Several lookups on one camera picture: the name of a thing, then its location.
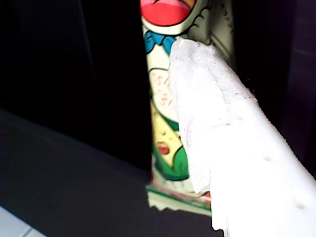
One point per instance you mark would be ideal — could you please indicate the black compartment tray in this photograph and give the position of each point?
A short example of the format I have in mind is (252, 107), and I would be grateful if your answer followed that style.
(74, 177)

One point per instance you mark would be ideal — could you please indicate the printed snack bar wrapper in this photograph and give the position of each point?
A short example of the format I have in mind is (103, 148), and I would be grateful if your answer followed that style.
(163, 74)

